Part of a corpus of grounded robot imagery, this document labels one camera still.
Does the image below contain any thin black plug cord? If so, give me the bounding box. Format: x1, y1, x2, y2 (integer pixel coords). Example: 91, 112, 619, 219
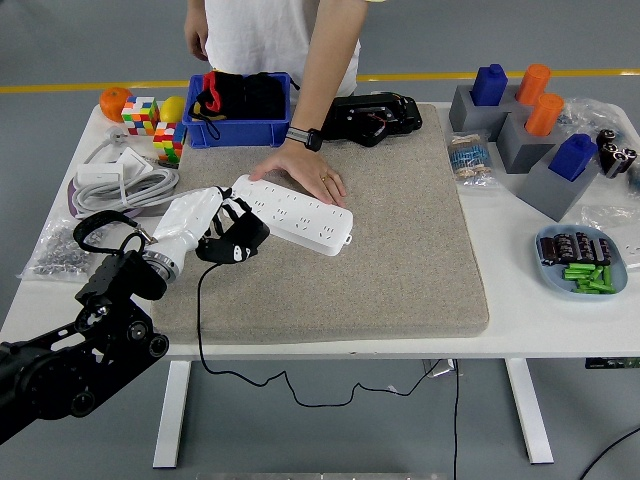
196, 260, 441, 409

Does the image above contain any white power strip cable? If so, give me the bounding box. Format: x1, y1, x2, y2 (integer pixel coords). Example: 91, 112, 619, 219
71, 139, 221, 220

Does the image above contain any person's left hand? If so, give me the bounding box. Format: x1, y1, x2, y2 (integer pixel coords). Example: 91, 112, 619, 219
248, 144, 348, 209

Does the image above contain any orange plastic cylinder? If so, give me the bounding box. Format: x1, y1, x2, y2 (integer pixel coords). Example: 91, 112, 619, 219
524, 92, 566, 138
515, 63, 553, 107

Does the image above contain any orange fruit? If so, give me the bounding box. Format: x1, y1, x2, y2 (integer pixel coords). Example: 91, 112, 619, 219
98, 86, 134, 123

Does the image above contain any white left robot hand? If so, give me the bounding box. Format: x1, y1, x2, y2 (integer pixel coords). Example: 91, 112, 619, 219
149, 185, 261, 265

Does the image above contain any bag of resistors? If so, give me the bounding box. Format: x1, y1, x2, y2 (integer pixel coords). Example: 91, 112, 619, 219
446, 130, 501, 190

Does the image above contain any yellow lemon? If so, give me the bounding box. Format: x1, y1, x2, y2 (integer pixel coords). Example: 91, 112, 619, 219
158, 95, 188, 124

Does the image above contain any blue plastic block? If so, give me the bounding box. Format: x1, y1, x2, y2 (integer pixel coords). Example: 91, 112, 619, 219
470, 63, 510, 107
547, 133, 599, 181

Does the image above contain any person's torso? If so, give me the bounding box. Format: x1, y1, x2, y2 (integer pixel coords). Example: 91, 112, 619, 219
202, 0, 362, 99

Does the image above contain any person's right hand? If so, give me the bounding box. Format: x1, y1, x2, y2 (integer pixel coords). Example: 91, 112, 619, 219
183, 9, 210, 62

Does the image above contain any grey-brown mat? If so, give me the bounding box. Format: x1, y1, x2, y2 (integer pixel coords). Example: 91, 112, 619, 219
148, 102, 491, 346

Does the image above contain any light blue tray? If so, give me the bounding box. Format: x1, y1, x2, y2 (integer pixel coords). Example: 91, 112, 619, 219
533, 224, 629, 301

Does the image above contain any grey block holder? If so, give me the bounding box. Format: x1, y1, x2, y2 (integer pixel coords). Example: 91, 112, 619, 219
516, 157, 601, 223
496, 112, 564, 175
448, 83, 524, 142

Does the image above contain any white rectangular box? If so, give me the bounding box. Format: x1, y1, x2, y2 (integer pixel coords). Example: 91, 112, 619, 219
75, 163, 125, 196

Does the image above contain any silver bracket under table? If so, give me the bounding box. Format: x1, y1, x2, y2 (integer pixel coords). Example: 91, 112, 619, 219
422, 358, 457, 379

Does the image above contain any black hanging cable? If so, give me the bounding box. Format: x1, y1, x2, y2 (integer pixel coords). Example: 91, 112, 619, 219
452, 358, 461, 480

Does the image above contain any white square flat box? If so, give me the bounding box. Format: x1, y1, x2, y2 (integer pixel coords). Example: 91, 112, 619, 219
115, 146, 155, 177

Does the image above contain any white power strip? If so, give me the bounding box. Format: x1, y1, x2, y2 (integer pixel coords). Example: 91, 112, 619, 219
230, 173, 355, 257

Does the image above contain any white table leg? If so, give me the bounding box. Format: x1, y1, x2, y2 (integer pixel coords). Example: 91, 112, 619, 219
152, 359, 193, 470
504, 358, 555, 465

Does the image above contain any clear crumpled plastic bag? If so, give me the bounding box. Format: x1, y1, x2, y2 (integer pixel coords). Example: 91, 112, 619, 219
554, 96, 632, 146

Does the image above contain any black plug adapter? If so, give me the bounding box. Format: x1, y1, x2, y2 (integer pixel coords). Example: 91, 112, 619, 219
219, 212, 272, 256

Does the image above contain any black machine housing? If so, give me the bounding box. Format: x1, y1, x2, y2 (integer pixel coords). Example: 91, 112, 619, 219
319, 91, 424, 148

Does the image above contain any black control panel under table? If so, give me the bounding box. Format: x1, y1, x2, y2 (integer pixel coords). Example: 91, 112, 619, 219
584, 356, 640, 371

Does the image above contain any colourful puzzle cube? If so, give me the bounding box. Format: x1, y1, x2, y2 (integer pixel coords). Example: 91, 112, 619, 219
120, 94, 161, 137
152, 121, 188, 166

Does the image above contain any clear bag of screws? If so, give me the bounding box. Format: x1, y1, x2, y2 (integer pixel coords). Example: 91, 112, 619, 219
17, 217, 109, 285

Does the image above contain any blue plastic bin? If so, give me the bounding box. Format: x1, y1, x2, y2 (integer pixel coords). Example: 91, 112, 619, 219
181, 72, 293, 150

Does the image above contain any black wrist watch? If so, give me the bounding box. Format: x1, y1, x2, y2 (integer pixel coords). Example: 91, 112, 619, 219
285, 125, 324, 153

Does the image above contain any black floor cable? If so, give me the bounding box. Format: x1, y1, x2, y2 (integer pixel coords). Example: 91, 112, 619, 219
579, 427, 640, 480

